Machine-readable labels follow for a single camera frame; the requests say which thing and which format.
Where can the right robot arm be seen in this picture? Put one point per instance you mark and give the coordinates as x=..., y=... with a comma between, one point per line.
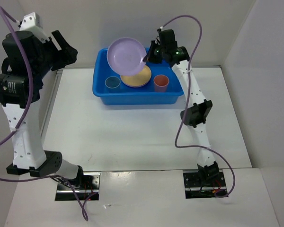
x=197, y=106

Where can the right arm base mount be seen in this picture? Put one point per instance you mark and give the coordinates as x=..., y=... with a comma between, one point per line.
x=194, y=189

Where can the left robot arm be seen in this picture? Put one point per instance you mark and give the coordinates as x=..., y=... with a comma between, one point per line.
x=28, y=60

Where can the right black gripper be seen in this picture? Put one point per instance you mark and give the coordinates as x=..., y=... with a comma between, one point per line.
x=149, y=57

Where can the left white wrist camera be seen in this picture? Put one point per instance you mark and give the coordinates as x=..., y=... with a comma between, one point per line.
x=31, y=22

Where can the purple plastic plate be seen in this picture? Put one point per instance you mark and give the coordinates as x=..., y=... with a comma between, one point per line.
x=125, y=56

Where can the red plastic cup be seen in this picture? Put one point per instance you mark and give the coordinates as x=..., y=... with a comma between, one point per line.
x=161, y=83

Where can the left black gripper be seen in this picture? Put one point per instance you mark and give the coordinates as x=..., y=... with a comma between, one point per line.
x=67, y=55

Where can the yellow plastic plate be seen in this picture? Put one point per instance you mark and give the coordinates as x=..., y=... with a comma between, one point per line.
x=137, y=79

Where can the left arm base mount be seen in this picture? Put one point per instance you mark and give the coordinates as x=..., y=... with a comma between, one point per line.
x=89, y=190

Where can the blue plastic cup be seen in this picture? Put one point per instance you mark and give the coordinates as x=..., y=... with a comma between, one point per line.
x=112, y=84

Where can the blue plastic bin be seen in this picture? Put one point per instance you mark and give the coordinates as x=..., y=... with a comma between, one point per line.
x=125, y=95

